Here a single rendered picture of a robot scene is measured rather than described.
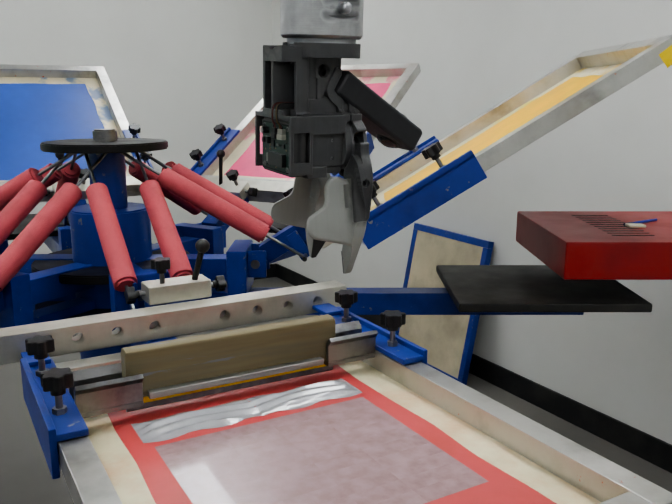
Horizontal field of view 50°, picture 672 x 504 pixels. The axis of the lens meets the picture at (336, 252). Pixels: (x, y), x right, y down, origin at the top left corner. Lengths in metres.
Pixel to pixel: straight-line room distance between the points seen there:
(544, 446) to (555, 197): 2.39
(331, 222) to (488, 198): 2.99
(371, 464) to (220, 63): 4.75
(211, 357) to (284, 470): 0.26
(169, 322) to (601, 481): 0.80
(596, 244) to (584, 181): 1.47
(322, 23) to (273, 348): 0.67
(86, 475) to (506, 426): 0.55
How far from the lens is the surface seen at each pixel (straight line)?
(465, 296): 1.79
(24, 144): 2.80
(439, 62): 3.92
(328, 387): 1.19
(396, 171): 2.10
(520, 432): 1.02
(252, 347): 1.17
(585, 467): 0.96
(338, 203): 0.66
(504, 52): 3.55
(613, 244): 1.75
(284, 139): 0.64
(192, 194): 1.80
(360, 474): 0.96
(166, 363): 1.13
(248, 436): 1.06
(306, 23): 0.64
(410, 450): 1.02
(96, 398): 1.11
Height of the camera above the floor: 1.43
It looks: 12 degrees down
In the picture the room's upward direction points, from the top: straight up
